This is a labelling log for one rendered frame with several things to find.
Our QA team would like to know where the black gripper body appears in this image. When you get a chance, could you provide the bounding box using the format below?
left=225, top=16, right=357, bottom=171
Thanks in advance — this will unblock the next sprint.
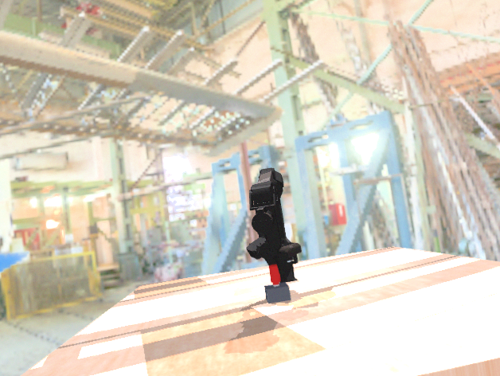
left=262, top=224, right=302, bottom=258

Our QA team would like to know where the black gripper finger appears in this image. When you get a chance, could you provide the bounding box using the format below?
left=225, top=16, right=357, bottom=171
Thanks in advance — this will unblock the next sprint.
left=272, top=256, right=289, bottom=276
left=262, top=251, right=277, bottom=266

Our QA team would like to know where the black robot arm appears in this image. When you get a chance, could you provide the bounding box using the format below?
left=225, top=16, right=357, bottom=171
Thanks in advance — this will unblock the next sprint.
left=246, top=167, right=299, bottom=283

